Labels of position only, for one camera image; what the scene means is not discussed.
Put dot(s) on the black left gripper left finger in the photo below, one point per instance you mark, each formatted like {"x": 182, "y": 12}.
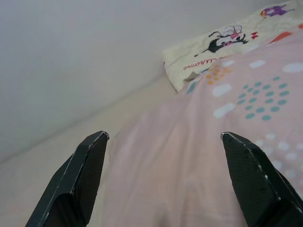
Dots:
{"x": 78, "y": 179}

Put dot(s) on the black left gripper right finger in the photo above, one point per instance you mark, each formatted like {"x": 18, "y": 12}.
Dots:
{"x": 251, "y": 179}

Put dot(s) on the cream cartoon print pillow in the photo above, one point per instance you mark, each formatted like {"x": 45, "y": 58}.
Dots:
{"x": 213, "y": 47}

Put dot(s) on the pink patterned blanket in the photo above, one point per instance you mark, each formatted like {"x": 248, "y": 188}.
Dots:
{"x": 189, "y": 142}

